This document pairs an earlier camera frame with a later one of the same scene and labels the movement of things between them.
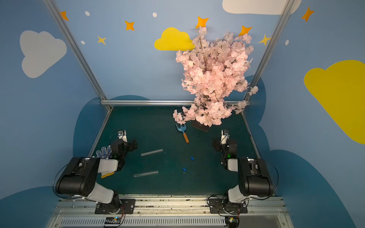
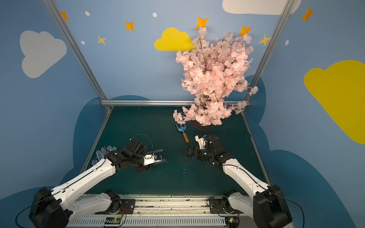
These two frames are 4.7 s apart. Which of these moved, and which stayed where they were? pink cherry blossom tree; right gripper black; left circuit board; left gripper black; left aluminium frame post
Moved: left gripper black; right gripper black
Stayed: left aluminium frame post; pink cherry blossom tree; left circuit board
